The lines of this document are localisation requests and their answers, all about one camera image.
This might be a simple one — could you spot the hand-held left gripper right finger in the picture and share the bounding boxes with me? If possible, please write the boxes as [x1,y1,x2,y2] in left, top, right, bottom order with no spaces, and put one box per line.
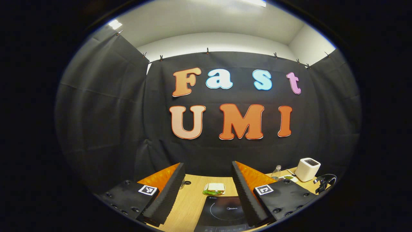
[230,160,327,228]

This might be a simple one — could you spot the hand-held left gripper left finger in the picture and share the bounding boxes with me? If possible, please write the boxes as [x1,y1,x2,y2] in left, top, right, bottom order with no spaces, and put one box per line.
[96,162,186,226]

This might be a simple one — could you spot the black induction cooktop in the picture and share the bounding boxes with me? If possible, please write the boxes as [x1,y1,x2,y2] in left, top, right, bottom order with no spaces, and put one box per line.
[193,196,256,232]

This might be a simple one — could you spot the stainless steel pot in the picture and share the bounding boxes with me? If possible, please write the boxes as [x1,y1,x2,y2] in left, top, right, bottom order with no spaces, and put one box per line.
[314,174,338,194]

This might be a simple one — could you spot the sandwich with lettuce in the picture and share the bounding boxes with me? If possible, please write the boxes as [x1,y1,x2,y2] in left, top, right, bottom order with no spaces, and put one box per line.
[203,182,226,196]

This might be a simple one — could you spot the white divided plate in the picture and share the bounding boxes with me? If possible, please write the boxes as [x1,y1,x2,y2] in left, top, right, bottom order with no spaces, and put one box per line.
[277,174,299,183]

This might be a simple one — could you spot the white toaster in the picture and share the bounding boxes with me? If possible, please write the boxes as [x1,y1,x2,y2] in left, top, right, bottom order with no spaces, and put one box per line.
[294,158,322,183]

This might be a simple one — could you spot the black backdrop cloth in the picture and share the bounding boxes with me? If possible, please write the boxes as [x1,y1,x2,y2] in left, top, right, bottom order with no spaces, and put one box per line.
[55,32,362,197]

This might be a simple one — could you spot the row of black clips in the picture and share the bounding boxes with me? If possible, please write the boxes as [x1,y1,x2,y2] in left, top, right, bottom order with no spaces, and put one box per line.
[117,30,330,69]

